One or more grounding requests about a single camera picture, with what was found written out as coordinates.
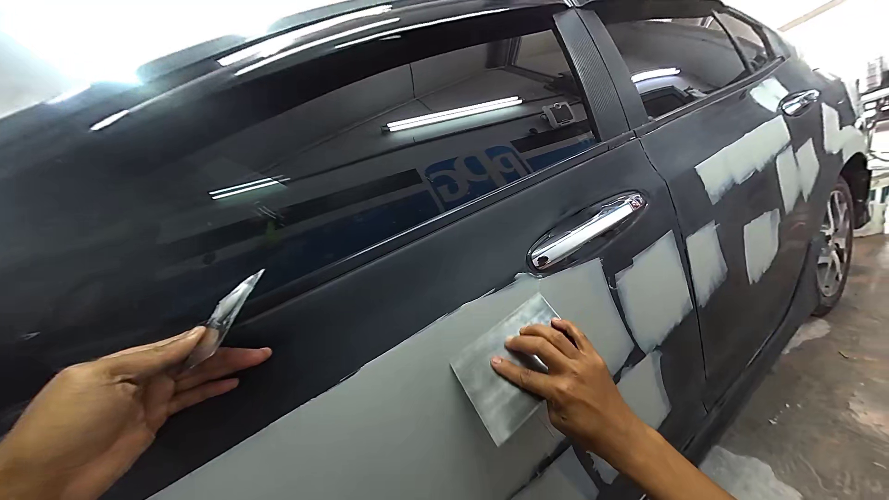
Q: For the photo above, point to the person's left thumb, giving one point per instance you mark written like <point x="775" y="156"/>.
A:
<point x="153" y="353"/>

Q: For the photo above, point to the narrow metal putty knife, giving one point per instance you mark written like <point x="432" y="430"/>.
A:
<point x="226" y="312"/>

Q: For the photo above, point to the rectangular grey putty spreader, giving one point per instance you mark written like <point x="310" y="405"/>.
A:
<point x="493" y="396"/>

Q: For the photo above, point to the person's left hand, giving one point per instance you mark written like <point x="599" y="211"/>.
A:
<point x="90" y="406"/>

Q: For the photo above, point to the person's left fingers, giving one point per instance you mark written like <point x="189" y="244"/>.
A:
<point x="222" y="362"/>

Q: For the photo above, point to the person's right little finger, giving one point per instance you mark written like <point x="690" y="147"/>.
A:
<point x="573" y="331"/>

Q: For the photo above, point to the car wheel with silver rim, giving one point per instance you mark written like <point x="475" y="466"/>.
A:
<point x="842" y="243"/>

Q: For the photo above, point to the person's right hand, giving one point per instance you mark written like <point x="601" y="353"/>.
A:
<point x="587" y="396"/>

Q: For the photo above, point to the dark car with grey patches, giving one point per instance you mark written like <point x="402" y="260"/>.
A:
<point x="430" y="403"/>

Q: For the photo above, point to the person's right index finger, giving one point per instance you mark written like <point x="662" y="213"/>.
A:
<point x="521" y="375"/>

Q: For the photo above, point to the person's right middle finger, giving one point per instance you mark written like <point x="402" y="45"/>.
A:
<point x="538" y="347"/>

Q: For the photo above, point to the person's right ring finger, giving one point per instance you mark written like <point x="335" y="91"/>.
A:
<point x="552" y="337"/>

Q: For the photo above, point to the person's right forearm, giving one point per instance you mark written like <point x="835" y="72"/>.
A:
<point x="660" y="465"/>

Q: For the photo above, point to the person's left forearm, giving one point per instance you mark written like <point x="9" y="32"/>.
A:
<point x="35" y="472"/>

